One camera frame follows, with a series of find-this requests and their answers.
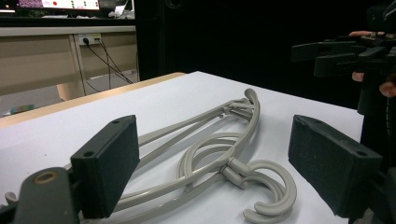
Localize black curtain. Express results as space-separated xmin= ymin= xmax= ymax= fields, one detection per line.
xmin=134 ymin=0 xmax=396 ymax=110

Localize white power outlet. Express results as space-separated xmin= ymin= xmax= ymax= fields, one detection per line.
xmin=78 ymin=33 xmax=103 ymax=47

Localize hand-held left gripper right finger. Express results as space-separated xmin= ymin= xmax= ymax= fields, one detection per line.
xmin=288 ymin=114 xmax=384 ymax=219

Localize beige desk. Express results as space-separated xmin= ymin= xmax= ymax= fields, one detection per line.
xmin=0 ymin=25 xmax=138 ymax=98

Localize white table cover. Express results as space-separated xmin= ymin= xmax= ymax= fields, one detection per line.
xmin=0 ymin=71 xmax=365 ymax=224

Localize grey plastic clothes hanger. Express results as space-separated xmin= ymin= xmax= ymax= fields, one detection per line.
xmin=3 ymin=101 xmax=260 ymax=208
xmin=108 ymin=88 xmax=298 ymax=218
xmin=80 ymin=99 xmax=295 ymax=224

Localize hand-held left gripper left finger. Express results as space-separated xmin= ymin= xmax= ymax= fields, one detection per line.
xmin=70 ymin=115 xmax=141 ymax=219

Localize computer monitor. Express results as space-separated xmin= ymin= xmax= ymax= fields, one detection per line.
xmin=0 ymin=0 xmax=101 ymax=13

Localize black hanging cables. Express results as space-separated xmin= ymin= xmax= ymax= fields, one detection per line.
xmin=81 ymin=37 xmax=135 ymax=94

